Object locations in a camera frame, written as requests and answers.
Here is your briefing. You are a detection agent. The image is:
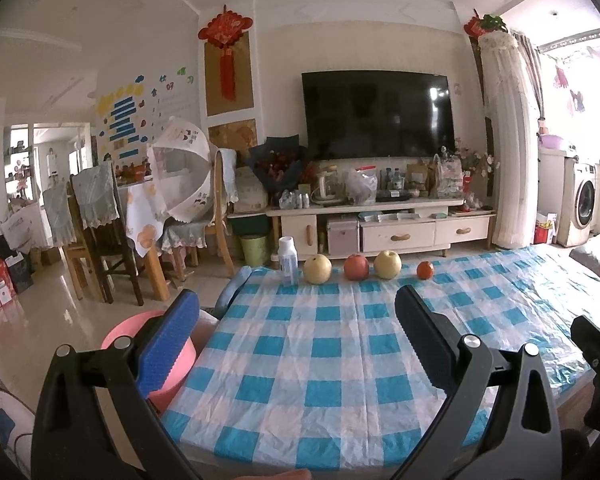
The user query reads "pink plastic trash bin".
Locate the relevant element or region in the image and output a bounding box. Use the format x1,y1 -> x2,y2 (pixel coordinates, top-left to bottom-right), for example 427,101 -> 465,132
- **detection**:
100,310 -> 197,413

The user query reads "small orange tangerine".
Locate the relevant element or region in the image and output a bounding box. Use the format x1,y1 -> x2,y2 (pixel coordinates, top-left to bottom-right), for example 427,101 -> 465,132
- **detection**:
416,261 -> 436,281

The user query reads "red apple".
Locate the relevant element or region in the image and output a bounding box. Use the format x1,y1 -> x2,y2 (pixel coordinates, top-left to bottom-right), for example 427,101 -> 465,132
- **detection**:
343,254 -> 370,282

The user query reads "wooden dining chair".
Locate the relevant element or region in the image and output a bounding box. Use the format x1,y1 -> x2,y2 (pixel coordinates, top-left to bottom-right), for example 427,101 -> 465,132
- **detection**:
161,148 -> 238,282

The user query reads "blue white checkered tablecloth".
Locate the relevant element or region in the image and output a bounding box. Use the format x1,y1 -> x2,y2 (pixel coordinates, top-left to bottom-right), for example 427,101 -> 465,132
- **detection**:
162,246 -> 600,479

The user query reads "dining table with cloth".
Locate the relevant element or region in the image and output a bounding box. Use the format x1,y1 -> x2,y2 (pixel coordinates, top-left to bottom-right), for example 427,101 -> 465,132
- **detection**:
118,180 -> 171,301

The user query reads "green waste basket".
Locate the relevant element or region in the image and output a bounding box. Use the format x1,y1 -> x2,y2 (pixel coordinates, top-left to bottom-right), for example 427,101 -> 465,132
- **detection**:
240,235 -> 268,268

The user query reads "white TV cabinet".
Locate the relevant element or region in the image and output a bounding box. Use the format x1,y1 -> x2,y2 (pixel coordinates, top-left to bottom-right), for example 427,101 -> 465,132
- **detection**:
266,198 -> 495,261

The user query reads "white blue milk bottle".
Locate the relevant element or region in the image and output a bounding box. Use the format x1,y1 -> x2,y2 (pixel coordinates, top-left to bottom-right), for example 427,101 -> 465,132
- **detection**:
278,236 -> 299,286

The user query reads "dark wooden chair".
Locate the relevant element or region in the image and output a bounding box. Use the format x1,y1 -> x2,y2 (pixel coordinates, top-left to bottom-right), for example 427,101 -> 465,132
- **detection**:
67,160 -> 144,307

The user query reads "white washing machine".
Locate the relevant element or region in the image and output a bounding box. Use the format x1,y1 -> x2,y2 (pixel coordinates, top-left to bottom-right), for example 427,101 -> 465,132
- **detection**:
557,156 -> 597,247

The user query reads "white mesh food cover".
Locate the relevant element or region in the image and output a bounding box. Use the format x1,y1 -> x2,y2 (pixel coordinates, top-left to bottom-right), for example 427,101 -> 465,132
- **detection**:
147,116 -> 214,223

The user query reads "dark flower bouquet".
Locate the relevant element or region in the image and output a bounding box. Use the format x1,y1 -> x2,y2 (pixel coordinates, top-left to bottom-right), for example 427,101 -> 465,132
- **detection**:
246,136 -> 306,196

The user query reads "black flat television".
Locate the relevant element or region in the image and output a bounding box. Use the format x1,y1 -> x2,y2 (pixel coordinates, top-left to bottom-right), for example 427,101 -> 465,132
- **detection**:
301,70 -> 455,160

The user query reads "white floor air conditioner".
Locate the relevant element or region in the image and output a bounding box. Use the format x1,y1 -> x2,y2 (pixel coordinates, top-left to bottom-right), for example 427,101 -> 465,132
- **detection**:
478,30 -> 538,249

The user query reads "red chinese knot decoration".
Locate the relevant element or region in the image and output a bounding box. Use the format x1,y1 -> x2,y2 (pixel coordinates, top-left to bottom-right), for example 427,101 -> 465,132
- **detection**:
198,4 -> 253,101

